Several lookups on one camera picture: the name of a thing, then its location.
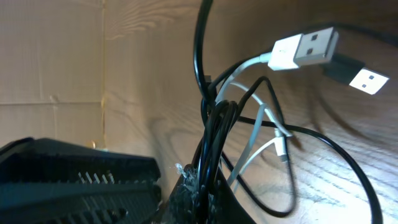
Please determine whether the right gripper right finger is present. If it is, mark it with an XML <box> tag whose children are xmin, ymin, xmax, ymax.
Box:
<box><xmin>214</xmin><ymin>171</ymin><xmax>256</xmax><ymax>224</ymax></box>

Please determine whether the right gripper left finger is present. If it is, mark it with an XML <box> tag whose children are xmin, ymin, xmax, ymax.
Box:
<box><xmin>152</xmin><ymin>164</ymin><xmax>198</xmax><ymax>224</ymax></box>

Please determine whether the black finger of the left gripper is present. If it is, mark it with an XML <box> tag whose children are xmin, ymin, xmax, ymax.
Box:
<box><xmin>1</xmin><ymin>138</ymin><xmax>161</xmax><ymax>223</ymax></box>

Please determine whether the black usb cable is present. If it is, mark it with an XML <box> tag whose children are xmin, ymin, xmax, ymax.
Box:
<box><xmin>191</xmin><ymin>0</ymin><xmax>398</xmax><ymax>224</ymax></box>

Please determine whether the white usb cable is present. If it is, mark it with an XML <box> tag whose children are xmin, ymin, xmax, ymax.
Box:
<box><xmin>214</xmin><ymin>26</ymin><xmax>340</xmax><ymax>194</ymax></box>

